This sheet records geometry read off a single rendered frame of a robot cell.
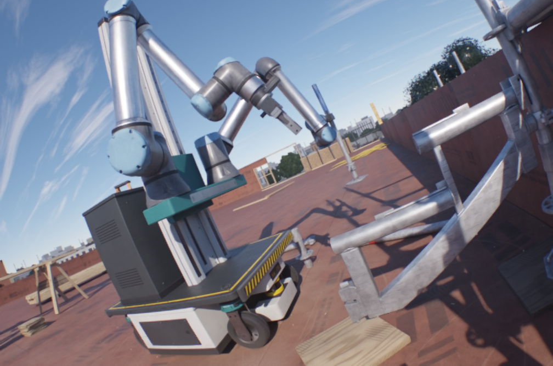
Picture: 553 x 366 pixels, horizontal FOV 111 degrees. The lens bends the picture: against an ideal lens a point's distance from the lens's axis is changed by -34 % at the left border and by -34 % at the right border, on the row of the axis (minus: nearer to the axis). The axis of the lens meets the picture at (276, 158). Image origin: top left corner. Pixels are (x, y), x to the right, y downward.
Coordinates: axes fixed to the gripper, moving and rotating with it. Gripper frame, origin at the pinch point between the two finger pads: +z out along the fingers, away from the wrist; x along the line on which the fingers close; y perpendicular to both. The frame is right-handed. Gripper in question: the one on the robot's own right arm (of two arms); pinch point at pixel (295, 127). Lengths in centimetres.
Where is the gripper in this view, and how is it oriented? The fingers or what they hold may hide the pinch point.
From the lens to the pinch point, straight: 95.4
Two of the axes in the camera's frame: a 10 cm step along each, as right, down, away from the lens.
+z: 7.5, 6.6, 0.0
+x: -1.1, 1.3, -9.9
